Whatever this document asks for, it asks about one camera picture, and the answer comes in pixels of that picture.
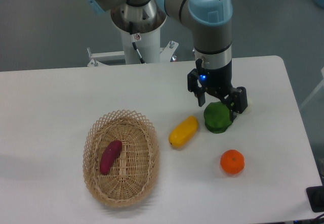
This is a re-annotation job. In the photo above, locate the green vegetable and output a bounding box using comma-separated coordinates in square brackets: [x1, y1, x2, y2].
[204, 102, 232, 133]

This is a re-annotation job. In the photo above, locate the purple sweet potato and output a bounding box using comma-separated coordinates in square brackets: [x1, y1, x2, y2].
[100, 140, 123, 175]

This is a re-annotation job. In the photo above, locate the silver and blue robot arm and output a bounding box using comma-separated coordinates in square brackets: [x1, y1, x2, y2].
[87, 0, 248, 121]

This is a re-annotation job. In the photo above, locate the yellow mango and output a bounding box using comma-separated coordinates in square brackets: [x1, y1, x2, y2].
[169, 115, 198, 148]

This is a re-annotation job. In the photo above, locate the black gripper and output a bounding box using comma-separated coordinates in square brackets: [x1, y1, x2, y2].
[187, 59, 248, 121]

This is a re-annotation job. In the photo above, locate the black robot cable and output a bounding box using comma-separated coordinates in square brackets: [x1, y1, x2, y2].
[129, 21, 147, 64]

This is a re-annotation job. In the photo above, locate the black device at table edge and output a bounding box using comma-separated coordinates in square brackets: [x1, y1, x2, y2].
[306, 186, 323, 213]

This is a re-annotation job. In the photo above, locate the woven wicker basket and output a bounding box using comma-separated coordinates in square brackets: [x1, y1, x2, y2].
[83, 110, 159, 208]

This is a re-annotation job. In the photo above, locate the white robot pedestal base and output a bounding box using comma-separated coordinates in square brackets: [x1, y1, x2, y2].
[87, 27, 179, 67]

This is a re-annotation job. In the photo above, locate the orange tangerine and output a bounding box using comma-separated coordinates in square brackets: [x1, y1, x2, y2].
[220, 149, 245, 174]

